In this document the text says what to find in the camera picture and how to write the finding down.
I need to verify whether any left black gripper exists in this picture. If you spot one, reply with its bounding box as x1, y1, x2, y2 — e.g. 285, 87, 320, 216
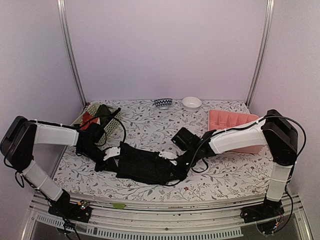
78, 143, 119, 172

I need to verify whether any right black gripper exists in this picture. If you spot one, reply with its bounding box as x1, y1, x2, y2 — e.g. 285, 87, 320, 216
164, 147, 199, 182

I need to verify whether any black striped underwear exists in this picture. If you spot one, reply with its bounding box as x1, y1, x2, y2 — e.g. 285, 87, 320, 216
116, 142, 183, 187

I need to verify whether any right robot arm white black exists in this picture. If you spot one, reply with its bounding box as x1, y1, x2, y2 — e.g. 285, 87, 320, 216
171, 109, 305, 218

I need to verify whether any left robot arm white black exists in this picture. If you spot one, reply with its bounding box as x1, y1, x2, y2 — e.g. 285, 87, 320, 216
0, 115, 121, 217

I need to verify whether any green tape piece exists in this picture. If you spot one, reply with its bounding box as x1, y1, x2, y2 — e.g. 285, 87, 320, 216
112, 203, 127, 210

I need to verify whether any pink divided organizer tray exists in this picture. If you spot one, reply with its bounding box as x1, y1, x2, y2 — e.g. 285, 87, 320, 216
207, 109, 267, 154

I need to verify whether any small white bowl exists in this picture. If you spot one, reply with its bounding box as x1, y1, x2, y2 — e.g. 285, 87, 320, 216
182, 96, 202, 113

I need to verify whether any dark green cloth in basket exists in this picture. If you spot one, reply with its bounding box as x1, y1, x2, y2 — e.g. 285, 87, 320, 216
95, 104, 111, 125

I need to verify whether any red cloth in basket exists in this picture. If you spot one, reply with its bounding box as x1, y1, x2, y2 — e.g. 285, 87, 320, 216
80, 111, 101, 131

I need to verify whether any floral patterned table mat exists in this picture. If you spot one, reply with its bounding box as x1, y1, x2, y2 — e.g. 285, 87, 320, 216
53, 100, 273, 202

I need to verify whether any beige perforated plastic basket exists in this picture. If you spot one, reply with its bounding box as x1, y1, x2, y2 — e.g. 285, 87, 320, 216
72, 103, 122, 148

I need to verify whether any blue white zigzag bowl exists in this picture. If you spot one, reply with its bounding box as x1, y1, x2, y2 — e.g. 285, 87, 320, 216
153, 98, 173, 109

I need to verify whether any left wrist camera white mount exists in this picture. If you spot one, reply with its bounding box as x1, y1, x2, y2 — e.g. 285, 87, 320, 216
103, 147, 121, 161

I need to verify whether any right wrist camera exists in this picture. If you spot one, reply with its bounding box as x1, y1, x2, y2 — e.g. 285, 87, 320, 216
158, 151, 178, 166

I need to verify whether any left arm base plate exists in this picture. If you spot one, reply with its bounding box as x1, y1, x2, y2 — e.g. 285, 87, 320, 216
48, 201, 93, 223

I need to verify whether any front aluminium rail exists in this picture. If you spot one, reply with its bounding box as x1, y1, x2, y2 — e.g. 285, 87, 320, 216
21, 193, 313, 240

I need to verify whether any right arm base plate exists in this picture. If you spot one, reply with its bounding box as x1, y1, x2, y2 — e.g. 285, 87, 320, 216
240, 203, 285, 223

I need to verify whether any left aluminium frame post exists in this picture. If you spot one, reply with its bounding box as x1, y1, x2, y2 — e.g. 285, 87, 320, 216
56, 0, 87, 107

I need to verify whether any aluminium frame post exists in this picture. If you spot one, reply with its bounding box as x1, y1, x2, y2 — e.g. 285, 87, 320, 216
56, 0, 87, 107
245, 0, 275, 109

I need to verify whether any right aluminium frame post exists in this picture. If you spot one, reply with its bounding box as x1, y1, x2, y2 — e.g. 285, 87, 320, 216
245, 0, 275, 109

